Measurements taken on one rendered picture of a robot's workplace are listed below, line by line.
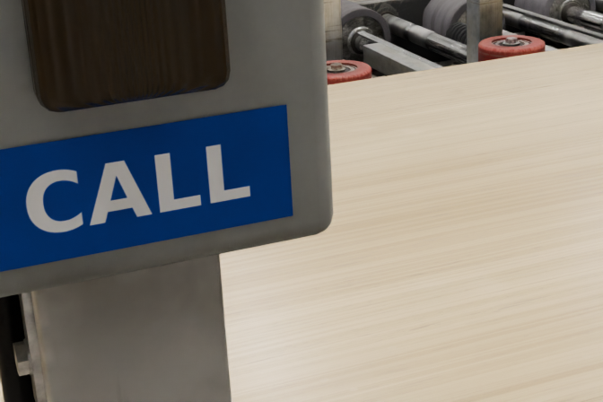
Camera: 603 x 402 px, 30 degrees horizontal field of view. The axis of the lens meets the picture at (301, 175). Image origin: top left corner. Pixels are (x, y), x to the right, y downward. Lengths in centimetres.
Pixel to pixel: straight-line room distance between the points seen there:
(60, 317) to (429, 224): 66
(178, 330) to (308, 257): 60
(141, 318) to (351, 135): 87
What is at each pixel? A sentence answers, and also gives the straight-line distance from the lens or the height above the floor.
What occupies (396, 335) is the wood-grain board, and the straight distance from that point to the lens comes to 70.
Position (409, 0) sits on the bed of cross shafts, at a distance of 204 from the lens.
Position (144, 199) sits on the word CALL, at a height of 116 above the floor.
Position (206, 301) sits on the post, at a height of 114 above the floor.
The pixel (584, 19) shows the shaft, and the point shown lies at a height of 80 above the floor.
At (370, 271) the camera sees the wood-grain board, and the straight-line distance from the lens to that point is 78.
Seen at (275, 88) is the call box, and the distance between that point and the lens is 19.
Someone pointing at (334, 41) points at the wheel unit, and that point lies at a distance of 142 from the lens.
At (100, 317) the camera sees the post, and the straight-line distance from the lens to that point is 21.
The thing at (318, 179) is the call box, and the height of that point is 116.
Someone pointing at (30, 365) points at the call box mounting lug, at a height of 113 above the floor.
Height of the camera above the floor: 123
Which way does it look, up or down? 20 degrees down
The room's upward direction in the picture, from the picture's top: 3 degrees counter-clockwise
